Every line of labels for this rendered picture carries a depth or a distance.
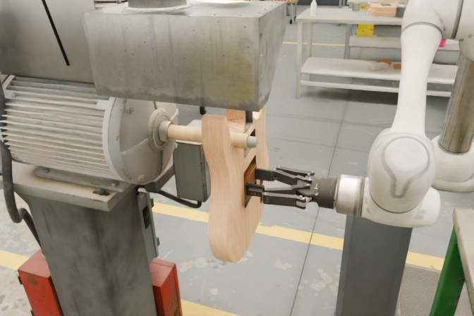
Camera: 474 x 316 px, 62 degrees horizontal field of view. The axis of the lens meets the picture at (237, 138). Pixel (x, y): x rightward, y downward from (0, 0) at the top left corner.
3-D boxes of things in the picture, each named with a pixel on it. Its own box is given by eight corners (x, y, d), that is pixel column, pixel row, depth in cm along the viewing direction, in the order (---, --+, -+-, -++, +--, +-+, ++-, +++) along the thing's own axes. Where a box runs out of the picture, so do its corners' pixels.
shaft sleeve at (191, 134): (166, 135, 85) (170, 122, 87) (171, 141, 88) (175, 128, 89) (245, 145, 80) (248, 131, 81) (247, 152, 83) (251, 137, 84)
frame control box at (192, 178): (130, 215, 124) (117, 142, 113) (163, 180, 142) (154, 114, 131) (202, 230, 117) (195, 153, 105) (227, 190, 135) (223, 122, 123)
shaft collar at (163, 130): (155, 135, 85) (162, 116, 87) (163, 144, 89) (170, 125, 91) (163, 136, 84) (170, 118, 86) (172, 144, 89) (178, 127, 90)
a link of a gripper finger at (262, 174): (271, 171, 98) (271, 169, 98) (244, 167, 100) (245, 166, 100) (271, 181, 99) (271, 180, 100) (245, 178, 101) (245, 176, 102)
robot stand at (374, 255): (343, 283, 207) (357, 168, 176) (398, 302, 195) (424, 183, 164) (329, 324, 185) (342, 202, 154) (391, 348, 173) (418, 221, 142)
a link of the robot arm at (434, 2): (400, 17, 101) (460, 19, 96) (411, -33, 108) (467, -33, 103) (397, 50, 112) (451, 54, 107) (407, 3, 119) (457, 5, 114)
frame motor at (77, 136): (-5, 181, 96) (-42, 79, 84) (70, 135, 118) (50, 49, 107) (140, 211, 83) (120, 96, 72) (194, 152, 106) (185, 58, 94)
